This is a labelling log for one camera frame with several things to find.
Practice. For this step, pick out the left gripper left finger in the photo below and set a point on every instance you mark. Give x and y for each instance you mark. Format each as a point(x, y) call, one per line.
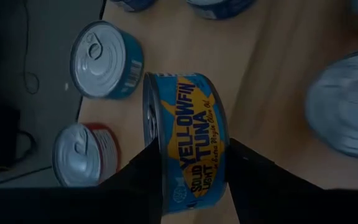
point(120, 205)

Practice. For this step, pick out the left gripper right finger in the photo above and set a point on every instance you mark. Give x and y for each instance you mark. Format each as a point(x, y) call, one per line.
point(275, 202)

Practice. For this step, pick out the red label seafood can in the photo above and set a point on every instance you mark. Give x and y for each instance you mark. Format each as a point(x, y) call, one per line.
point(76, 155)
point(346, 105)

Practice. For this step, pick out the blue label tuna can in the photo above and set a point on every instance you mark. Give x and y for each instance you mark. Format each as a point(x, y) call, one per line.
point(221, 7)
point(134, 3)

